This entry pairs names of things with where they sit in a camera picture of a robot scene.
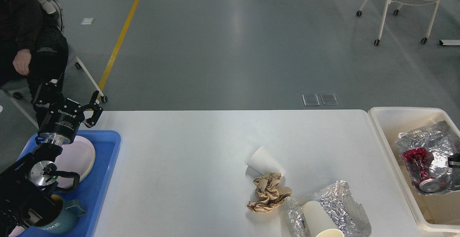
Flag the crushed red can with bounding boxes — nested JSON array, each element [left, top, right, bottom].
[[400, 148, 445, 194]]

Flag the pink ribbed cup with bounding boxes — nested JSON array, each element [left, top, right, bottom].
[[8, 226, 25, 237]]

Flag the person's bare hand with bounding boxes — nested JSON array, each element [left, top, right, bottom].
[[13, 49, 31, 76]]

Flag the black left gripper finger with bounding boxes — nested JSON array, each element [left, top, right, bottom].
[[32, 79, 64, 107], [79, 90, 103, 127]]

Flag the white paper cup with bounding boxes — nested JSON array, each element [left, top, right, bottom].
[[302, 200, 344, 237], [247, 145, 286, 177]]

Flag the brown paper ball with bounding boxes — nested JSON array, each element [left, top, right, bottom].
[[246, 172, 292, 213]]

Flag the teal green mug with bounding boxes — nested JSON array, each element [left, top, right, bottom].
[[33, 194, 87, 235]]

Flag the person in dark clothes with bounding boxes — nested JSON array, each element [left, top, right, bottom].
[[0, 0, 69, 130]]

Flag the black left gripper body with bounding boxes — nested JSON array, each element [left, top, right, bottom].
[[38, 101, 84, 144]]

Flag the white chair left background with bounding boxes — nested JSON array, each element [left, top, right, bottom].
[[0, 47, 108, 126]]

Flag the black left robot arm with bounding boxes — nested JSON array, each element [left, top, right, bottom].
[[0, 80, 103, 237]]

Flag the foil sheet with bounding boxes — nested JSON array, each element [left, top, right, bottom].
[[282, 180, 372, 237]]

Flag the pink plate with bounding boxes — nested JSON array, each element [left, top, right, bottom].
[[54, 135, 83, 176]]

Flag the blue plastic tray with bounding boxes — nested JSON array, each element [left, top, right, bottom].
[[11, 130, 122, 237]]

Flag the white paper cup upright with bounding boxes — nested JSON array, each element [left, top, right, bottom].
[[302, 200, 344, 237]]

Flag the white plastic bin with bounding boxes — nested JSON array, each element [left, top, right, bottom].
[[368, 107, 459, 237]]

